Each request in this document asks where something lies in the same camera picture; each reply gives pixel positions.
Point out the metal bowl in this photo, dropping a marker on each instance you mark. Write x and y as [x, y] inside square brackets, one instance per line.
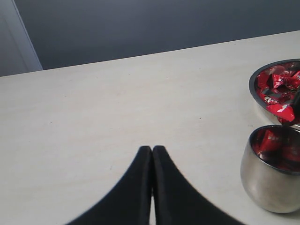
[252, 85]

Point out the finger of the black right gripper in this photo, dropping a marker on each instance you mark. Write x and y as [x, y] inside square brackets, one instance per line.
[295, 103]

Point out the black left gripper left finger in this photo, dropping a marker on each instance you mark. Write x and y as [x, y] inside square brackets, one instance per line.
[129, 201]

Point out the red candies in cup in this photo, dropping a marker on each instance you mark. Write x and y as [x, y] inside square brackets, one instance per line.
[280, 149]

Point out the red wrapped candy pile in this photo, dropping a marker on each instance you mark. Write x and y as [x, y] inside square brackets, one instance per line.
[278, 84]

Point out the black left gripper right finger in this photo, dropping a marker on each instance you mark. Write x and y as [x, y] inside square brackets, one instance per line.
[176, 201]

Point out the steel cup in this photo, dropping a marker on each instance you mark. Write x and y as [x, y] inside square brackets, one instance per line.
[270, 188]

